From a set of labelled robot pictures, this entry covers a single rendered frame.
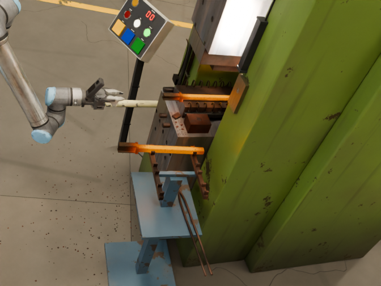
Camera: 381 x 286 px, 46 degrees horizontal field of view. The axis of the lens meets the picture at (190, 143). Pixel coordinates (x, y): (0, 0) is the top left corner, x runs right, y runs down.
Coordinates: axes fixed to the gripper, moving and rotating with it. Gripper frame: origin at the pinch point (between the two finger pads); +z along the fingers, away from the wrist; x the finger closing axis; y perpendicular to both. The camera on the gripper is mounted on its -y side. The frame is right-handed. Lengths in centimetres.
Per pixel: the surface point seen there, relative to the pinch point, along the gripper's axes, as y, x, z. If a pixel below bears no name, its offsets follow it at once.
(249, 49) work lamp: -51, 27, 43
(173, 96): -1.3, 1.2, 27.4
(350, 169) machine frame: -4, 58, 108
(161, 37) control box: -9, -42, 29
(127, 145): 1.8, 33.8, -2.5
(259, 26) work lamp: -62, 27, 44
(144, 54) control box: 0.7, -37.8, 20.3
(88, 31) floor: 100, -215, 19
